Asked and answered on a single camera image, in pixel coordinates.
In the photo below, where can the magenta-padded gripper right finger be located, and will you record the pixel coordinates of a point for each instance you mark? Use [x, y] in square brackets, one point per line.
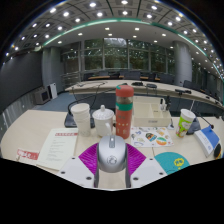
[137, 160]

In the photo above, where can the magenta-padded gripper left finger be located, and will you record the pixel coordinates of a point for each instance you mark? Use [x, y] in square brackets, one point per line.
[87, 160]

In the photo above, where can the silver grey computer mouse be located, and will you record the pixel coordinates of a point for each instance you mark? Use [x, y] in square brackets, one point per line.
[111, 155]

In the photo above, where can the round teal cartoon mouse pad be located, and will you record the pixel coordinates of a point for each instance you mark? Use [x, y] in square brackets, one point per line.
[170, 162]

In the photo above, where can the colourful sticker sheet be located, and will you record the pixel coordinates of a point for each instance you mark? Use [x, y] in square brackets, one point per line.
[151, 137]

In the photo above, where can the cream paper document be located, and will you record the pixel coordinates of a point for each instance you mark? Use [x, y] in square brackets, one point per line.
[58, 148]

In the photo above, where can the white lidded ceramic mug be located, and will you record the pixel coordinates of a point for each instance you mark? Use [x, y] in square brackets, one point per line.
[101, 123]

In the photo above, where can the stack of white paper cups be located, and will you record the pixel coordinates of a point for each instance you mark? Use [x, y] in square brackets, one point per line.
[81, 120]

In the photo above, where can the black desk microphone unit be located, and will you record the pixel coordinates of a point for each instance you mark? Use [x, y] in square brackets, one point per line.
[68, 121]
[195, 126]

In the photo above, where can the beige wooden tray box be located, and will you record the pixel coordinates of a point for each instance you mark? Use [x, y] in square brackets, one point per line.
[150, 116]

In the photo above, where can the red drink bottle green band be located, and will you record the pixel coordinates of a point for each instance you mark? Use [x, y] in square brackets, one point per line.
[124, 116]

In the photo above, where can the green printed paper cup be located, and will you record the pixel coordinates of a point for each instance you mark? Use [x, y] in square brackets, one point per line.
[184, 125]

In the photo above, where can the red and white leaflet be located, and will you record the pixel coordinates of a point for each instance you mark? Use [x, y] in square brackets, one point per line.
[27, 155]

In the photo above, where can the blue and white book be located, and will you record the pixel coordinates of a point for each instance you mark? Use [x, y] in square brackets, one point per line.
[208, 138]

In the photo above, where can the white floor appliance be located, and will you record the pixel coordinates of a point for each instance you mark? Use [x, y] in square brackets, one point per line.
[53, 90]

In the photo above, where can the grey floor box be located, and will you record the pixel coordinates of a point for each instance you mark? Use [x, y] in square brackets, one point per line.
[41, 96]

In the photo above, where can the black handheld microphone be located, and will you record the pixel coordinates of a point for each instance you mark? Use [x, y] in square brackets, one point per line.
[218, 151]

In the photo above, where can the group of dark office chairs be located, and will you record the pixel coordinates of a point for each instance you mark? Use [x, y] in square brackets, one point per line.
[131, 75]

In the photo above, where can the group of ceiling lights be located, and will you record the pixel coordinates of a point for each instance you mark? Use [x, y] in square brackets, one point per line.
[99, 14]

